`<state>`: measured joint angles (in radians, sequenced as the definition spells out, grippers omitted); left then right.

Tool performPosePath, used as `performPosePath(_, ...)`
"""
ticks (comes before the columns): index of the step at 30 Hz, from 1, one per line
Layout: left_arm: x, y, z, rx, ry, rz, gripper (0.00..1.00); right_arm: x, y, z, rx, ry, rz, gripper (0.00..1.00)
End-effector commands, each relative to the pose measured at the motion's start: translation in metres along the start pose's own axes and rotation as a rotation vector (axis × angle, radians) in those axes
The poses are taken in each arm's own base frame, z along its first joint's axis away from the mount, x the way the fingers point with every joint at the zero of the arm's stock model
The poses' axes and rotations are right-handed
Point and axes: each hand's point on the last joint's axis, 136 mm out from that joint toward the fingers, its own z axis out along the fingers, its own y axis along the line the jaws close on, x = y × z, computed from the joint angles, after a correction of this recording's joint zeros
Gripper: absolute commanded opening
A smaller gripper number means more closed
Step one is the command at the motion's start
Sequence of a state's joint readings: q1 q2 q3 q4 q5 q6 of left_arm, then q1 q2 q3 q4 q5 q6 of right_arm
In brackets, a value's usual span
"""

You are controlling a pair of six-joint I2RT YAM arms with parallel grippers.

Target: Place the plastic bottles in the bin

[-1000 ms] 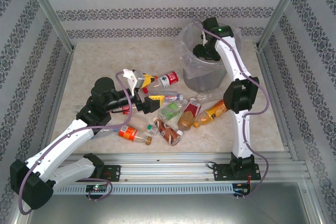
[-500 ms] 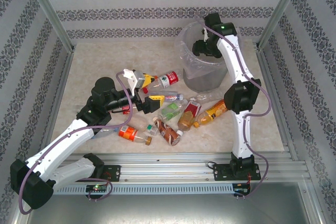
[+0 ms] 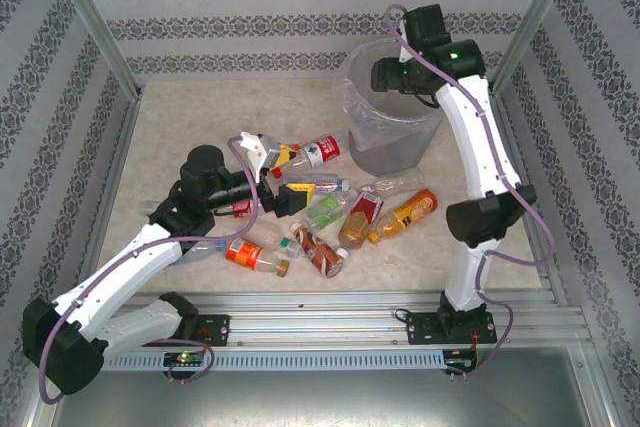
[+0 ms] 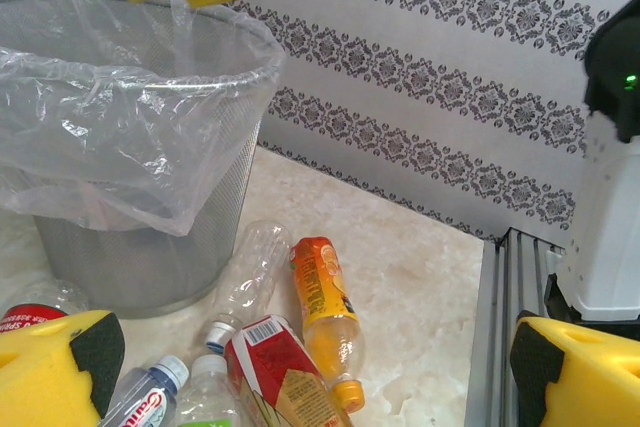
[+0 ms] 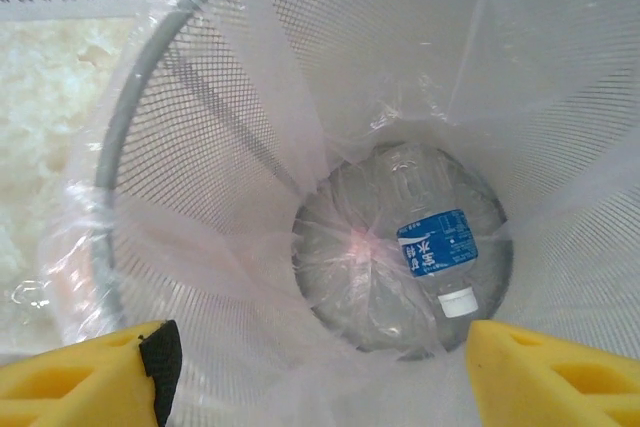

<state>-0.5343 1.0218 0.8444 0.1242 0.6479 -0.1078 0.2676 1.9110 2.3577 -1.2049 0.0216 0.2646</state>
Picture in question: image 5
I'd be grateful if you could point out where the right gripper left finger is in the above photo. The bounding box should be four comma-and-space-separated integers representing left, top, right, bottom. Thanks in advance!
0, 319, 184, 427

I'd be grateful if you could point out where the water bottle blue label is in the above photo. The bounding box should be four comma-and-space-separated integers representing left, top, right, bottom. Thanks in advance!
367, 144, 484, 319

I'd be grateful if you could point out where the grey metal mesh bin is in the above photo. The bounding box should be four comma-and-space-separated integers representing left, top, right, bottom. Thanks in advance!
92, 0, 640, 427

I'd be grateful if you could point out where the clear plastic bin liner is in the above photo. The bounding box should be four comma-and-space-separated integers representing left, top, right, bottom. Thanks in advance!
37, 0, 640, 427

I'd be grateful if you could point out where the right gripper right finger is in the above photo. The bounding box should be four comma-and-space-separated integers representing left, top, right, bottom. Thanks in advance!
463, 319, 640, 427

